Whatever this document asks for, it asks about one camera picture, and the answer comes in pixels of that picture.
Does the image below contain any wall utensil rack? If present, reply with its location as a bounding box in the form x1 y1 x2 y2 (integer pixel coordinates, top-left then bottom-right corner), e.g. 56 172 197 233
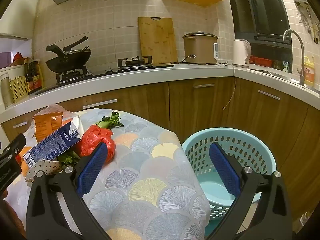
294 1 320 44

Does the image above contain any orange snack packet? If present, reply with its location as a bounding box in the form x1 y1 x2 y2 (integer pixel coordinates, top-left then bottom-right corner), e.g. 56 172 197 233
32 105 66 143

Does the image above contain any wooden base cabinet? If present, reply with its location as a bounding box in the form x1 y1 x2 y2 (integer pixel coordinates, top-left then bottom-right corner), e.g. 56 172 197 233
0 76 320 222

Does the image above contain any red plastic bag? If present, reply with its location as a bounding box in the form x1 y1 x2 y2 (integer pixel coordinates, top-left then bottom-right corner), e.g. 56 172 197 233
80 124 117 164

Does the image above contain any green vegetable scrap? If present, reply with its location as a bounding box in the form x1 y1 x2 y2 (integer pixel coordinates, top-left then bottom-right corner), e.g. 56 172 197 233
57 151 81 167

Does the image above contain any black power cable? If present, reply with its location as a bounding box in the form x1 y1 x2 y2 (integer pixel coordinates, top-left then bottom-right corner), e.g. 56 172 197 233
170 54 196 64

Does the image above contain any yellow plastic basket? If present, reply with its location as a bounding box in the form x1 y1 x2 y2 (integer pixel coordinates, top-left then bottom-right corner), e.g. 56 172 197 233
9 76 28 103

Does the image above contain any white electric kettle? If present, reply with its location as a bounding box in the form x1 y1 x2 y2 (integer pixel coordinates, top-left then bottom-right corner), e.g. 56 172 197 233
232 39 252 68

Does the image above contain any yellow detergent bottle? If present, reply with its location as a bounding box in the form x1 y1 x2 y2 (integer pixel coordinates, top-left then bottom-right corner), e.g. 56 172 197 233
304 56 317 88

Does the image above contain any blue white milk carton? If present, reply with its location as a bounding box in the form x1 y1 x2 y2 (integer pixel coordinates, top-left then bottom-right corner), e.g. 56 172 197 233
23 117 85 169

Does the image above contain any black gas stove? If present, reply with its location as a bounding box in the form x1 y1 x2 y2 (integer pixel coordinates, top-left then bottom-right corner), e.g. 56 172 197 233
35 55 175 95

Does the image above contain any person's left forearm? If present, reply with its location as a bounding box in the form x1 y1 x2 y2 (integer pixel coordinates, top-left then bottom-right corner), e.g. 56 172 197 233
0 192 26 239

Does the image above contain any white hanging cable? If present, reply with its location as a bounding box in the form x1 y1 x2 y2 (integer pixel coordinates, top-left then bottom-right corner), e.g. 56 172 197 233
222 69 237 110

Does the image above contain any steel sink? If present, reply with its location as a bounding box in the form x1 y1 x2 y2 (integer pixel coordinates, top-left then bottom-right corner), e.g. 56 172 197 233
249 69 304 85

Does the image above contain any fan patterned tablecloth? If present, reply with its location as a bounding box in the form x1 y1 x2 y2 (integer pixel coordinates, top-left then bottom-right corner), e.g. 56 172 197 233
5 108 210 240

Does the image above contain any dark window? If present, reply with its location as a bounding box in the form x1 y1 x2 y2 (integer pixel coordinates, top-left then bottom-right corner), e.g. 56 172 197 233
225 0 293 73

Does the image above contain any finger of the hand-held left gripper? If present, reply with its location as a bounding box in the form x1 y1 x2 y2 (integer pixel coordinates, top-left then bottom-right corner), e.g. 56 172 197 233
0 133 27 159

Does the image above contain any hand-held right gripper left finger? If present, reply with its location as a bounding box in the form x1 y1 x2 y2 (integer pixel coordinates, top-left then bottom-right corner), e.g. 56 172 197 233
26 142 110 240

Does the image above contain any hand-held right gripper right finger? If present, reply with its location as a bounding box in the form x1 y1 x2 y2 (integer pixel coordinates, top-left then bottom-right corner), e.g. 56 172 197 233
207 141 293 240

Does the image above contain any black frying pan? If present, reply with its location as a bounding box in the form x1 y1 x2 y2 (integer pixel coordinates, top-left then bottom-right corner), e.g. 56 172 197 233
62 36 91 55

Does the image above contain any wooden cutting board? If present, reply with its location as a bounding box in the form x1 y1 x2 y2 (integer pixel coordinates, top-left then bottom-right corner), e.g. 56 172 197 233
138 17 178 65

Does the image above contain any white cylindrical container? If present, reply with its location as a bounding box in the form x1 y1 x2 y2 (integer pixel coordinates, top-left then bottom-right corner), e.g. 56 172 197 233
0 72 14 109

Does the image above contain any brown rice cooker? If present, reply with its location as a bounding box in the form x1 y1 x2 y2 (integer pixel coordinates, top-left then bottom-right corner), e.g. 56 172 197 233
182 31 219 65

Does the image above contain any light blue plastic basket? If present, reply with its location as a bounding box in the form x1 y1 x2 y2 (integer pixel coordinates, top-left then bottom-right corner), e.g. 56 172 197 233
181 127 277 218

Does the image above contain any bok choy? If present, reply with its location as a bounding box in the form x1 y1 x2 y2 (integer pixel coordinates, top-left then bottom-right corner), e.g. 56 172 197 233
94 110 125 130

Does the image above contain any black wok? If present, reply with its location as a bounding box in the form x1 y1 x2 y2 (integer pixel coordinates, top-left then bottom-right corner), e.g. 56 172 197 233
46 44 92 73

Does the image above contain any glass jar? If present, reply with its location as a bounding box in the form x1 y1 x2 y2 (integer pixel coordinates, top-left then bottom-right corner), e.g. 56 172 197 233
272 60 292 73

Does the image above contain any dark sauce bottle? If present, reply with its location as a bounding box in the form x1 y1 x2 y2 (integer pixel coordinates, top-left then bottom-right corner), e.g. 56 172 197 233
24 62 35 93
29 59 45 92

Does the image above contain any steel kitchen faucet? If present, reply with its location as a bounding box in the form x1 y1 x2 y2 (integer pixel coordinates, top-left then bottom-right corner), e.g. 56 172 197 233
283 29 306 87

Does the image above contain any polka dot paper wrapper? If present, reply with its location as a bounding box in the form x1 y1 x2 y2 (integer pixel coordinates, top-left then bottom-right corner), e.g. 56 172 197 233
25 159 62 188

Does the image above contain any red plastic tray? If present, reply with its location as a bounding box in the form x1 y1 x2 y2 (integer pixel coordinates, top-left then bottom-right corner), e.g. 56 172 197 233
250 56 273 67

